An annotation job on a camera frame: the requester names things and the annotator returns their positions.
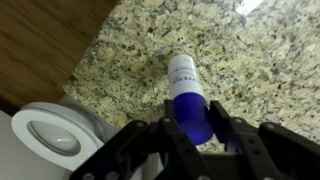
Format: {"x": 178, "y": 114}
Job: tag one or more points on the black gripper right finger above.
{"x": 266, "y": 153}

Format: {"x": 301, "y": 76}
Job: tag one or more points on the small white bottle blue cap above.
{"x": 183, "y": 78}

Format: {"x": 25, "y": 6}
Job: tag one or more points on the white toilet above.
{"x": 50, "y": 133}

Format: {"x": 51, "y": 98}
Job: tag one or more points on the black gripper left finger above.
{"x": 156, "y": 150}

